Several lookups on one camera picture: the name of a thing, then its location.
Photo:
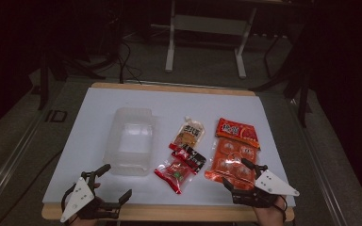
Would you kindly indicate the black metal stand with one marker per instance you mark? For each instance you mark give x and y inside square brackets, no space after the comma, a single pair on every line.
[302,100]
[44,81]

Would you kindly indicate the person's right hand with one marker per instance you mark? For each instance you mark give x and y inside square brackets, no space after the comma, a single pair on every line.
[270,216]

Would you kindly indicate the black rectangular floor bracket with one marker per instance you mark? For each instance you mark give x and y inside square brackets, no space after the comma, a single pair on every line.
[48,116]

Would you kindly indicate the metal floor rail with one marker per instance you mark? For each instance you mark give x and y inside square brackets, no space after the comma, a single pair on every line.
[320,169]
[9,163]

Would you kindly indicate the large orange snack bag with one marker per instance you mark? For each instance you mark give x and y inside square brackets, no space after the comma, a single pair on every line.
[232,147]

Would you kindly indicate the red and black snack packet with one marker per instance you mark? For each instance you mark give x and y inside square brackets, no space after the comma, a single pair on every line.
[177,172]

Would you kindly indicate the clear plastic container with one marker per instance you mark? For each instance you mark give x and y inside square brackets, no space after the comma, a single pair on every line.
[132,141]

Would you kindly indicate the beige sauce pouch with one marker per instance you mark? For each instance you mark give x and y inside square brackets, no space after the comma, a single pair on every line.
[190,133]

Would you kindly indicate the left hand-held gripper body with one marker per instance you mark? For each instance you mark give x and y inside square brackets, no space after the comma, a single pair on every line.
[77,199]

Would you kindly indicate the person's left hand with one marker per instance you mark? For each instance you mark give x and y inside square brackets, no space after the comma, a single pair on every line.
[81,222]

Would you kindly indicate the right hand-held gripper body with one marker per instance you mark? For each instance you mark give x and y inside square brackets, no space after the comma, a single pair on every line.
[273,185]

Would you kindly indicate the white metal desk frame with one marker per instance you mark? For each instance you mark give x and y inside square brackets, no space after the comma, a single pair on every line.
[207,25]

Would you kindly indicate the white table cover sheet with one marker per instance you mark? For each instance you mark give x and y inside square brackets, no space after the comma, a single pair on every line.
[169,103]

